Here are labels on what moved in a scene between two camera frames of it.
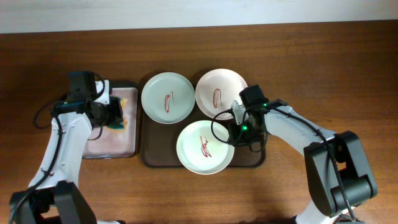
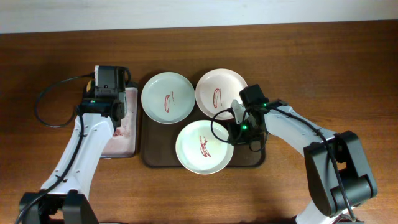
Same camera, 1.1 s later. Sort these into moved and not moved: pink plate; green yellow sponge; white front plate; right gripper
Moved: green yellow sponge
Not moved: pink plate; white front plate; right gripper
